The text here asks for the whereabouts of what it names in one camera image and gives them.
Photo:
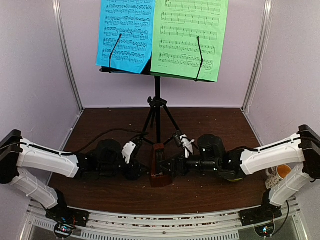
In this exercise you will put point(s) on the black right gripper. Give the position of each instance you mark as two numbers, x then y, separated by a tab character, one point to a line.
174	166

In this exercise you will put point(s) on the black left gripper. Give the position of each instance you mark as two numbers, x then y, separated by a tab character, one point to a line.
132	174

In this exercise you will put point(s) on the wooden metronome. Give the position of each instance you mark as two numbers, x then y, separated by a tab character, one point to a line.
157	177

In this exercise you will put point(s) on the black music stand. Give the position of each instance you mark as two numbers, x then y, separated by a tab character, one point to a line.
155	103

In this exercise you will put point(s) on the green sheet music page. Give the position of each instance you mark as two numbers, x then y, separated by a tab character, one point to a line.
188	38

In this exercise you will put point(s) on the blue sheet music page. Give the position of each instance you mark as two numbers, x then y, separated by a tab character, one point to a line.
125	34

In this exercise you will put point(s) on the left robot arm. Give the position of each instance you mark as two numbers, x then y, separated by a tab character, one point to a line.
107	160

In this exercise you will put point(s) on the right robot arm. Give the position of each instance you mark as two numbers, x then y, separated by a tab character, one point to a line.
301	148

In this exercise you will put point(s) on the lime green bowl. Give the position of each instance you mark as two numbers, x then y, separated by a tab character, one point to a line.
234	179

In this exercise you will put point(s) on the white patterned mug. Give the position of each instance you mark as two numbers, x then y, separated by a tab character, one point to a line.
276	174

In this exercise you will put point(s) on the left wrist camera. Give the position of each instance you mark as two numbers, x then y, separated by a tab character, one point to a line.
127	151

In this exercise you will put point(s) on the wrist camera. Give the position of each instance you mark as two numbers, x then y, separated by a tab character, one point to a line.
127	151
182	141

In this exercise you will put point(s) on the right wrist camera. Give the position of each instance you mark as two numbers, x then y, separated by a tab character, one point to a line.
182	141

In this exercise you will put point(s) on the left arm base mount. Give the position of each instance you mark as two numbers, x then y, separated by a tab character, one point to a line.
66	218

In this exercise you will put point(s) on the front aluminium rail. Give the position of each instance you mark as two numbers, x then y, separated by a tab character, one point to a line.
219	225

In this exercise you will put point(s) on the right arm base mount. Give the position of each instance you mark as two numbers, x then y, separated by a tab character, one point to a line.
262	217

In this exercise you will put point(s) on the left aluminium frame post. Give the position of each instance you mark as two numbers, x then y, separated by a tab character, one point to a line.
66	57

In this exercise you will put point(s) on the aluminium frame post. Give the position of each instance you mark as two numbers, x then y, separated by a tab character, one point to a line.
261	48
66	57

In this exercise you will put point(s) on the right aluminium frame post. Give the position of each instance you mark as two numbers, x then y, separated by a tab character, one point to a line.
261	48

